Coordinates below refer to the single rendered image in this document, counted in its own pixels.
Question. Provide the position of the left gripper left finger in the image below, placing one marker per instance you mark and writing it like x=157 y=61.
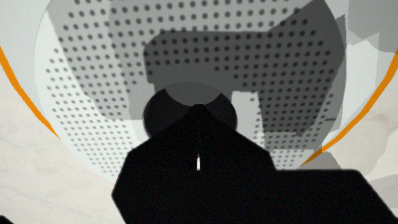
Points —
x=172 y=147

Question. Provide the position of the orange painted ring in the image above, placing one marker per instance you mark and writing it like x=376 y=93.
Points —
x=390 y=74

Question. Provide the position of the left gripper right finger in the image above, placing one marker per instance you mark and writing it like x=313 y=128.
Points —
x=227 y=149

